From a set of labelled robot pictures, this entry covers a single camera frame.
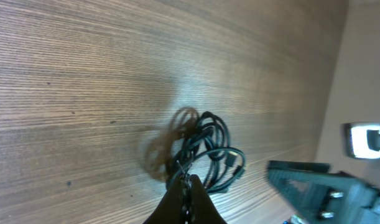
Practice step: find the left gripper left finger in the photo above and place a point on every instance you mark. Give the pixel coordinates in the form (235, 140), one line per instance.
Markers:
(170, 208)

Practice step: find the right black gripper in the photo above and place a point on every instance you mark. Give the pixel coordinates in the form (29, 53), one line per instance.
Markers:
(322, 197)

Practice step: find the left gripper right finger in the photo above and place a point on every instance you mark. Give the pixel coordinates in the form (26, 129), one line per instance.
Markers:
(201, 208)

